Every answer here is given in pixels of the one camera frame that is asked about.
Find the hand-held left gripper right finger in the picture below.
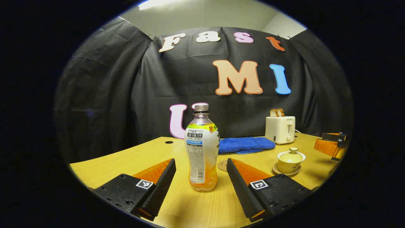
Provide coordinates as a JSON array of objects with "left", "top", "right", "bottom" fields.
[{"left": 226, "top": 158, "right": 314, "bottom": 223}]

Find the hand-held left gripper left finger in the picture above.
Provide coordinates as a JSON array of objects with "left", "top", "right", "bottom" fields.
[{"left": 90, "top": 158, "right": 177, "bottom": 221}]

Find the cream teacup lid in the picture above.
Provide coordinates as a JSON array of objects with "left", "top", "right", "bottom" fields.
[{"left": 280, "top": 147, "right": 303, "bottom": 162}]

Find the cream ceramic teacup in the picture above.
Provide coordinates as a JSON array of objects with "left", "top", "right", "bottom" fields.
[{"left": 277, "top": 151, "right": 306, "bottom": 173}]

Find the clear water bottle orange label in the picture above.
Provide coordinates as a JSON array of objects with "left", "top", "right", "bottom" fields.
[{"left": 184, "top": 103, "right": 220, "bottom": 192}]

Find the cream ceramic saucer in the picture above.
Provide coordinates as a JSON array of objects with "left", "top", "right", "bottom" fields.
[{"left": 272, "top": 163, "right": 302, "bottom": 176}]

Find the folded blue towel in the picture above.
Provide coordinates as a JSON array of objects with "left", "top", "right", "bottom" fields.
[{"left": 218, "top": 137, "right": 276, "bottom": 155}]

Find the cream toaster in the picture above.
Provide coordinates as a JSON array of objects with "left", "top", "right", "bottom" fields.
[{"left": 265, "top": 116, "right": 296, "bottom": 145}]

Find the black backdrop cloth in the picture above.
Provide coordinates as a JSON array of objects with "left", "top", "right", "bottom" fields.
[{"left": 54, "top": 17, "right": 353, "bottom": 163}]

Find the ceiling light panel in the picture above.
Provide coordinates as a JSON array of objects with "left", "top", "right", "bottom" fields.
[{"left": 138, "top": 0, "right": 178, "bottom": 10}]

